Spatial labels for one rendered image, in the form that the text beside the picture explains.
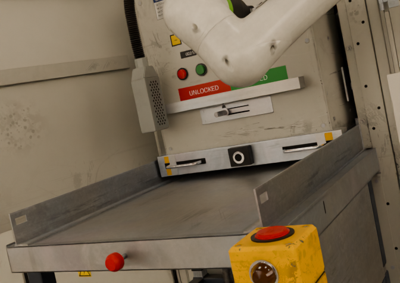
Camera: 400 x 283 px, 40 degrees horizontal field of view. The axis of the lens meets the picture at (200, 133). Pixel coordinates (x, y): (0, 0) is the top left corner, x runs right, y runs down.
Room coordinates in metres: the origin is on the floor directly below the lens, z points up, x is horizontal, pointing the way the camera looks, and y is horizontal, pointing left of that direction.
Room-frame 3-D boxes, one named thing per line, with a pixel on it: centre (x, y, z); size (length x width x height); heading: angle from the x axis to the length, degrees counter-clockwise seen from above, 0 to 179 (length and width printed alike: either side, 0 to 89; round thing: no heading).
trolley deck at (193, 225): (1.25, 0.00, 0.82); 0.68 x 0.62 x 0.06; 150
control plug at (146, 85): (1.48, 0.11, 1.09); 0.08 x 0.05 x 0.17; 150
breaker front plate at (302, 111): (1.43, -0.10, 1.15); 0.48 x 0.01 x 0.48; 60
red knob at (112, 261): (0.94, 0.19, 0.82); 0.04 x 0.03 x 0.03; 150
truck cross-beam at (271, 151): (1.45, -0.11, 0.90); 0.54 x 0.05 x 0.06; 60
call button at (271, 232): (0.60, -0.06, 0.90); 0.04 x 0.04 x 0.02
